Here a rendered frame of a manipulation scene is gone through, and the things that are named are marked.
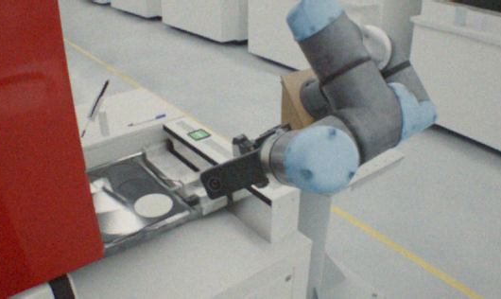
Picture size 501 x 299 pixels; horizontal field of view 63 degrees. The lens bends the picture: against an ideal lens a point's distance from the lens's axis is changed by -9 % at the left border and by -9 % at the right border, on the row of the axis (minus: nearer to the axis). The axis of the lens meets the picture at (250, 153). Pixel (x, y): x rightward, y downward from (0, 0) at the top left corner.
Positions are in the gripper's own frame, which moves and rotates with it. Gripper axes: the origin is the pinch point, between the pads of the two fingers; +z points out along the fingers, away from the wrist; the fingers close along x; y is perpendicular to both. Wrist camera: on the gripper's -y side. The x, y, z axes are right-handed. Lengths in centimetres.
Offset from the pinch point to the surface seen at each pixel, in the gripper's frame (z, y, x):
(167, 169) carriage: 57, -9, 0
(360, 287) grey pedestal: 105, 49, -95
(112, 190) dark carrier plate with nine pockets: 47, -26, 2
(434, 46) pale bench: 204, 225, -17
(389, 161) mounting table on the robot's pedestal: 54, 60, -31
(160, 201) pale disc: 39.1, -15.7, -5.3
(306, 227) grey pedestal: 73, 28, -44
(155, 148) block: 65, -9, 7
